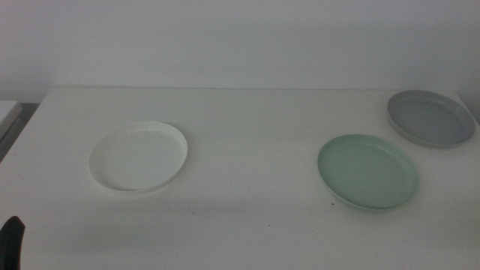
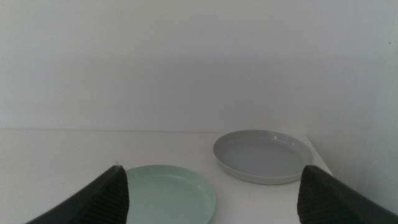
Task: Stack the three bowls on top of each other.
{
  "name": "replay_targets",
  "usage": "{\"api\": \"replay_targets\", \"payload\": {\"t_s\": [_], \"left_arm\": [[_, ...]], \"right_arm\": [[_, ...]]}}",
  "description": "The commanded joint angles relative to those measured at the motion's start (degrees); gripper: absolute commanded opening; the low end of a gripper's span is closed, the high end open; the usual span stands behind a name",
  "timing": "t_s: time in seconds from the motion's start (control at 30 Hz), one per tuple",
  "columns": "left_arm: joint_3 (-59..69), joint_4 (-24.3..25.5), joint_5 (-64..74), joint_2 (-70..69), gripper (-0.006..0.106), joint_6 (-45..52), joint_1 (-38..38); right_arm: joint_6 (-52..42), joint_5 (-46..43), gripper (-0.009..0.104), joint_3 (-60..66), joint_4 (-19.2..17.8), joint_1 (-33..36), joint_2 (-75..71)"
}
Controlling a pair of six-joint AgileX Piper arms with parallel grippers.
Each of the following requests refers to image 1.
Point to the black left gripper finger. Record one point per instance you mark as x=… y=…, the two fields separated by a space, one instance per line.
x=10 y=243

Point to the white side table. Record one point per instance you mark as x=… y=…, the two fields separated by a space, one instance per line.
x=6 y=110

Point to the white shallow bowl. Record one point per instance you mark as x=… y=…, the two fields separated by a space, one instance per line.
x=138 y=159

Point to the gray shallow bowl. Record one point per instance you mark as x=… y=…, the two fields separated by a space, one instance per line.
x=431 y=119

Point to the green shallow bowl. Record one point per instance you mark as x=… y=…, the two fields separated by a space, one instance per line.
x=367 y=174

